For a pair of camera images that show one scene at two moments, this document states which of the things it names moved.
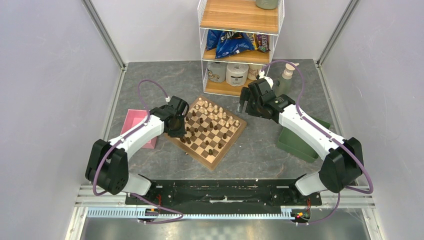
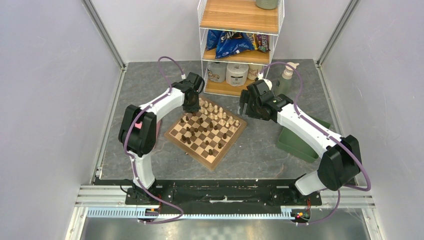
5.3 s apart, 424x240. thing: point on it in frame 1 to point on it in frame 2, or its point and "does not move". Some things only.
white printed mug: [217, 71] does not move
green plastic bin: [290, 142] does not move
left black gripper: [180, 133] to [195, 108]
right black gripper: [246, 95] does not move
